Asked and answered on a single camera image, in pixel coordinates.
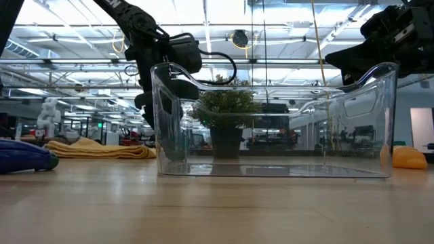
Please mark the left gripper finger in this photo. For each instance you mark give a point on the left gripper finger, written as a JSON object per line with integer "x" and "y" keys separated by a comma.
{"x": 169, "y": 103}
{"x": 147, "y": 108}

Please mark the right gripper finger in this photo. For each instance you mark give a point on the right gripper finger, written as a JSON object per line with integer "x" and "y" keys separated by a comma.
{"x": 366, "y": 57}

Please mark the orange toy pumpkin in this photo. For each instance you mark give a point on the orange toy pumpkin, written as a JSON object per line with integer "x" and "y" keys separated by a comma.
{"x": 408, "y": 158}

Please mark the clear plastic storage bin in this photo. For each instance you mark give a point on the clear plastic storage bin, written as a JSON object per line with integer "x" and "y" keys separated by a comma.
{"x": 271, "y": 169}

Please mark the purple toy eggplant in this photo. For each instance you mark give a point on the purple toy eggplant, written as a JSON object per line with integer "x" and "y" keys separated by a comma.
{"x": 23, "y": 157}

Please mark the black hanging loop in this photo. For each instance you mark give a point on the black hanging loop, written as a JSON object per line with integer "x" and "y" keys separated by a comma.
{"x": 131, "y": 70}

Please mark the green potted plant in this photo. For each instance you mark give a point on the green potted plant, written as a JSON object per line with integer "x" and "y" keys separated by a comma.
{"x": 225, "y": 105}

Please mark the yellow folded towel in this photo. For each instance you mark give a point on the yellow folded towel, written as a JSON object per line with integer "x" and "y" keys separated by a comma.
{"x": 95, "y": 150}

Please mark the white robot figure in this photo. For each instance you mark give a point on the white robot figure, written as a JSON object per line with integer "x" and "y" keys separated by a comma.
{"x": 47, "y": 117}

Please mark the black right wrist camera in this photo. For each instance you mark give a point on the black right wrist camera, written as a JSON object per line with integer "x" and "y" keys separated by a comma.
{"x": 379, "y": 23}

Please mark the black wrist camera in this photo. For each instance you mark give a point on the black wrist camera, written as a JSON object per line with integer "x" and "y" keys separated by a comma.
{"x": 379, "y": 23}
{"x": 186, "y": 52}

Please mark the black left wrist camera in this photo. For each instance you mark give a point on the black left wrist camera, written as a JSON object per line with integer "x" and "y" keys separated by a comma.
{"x": 186, "y": 52}

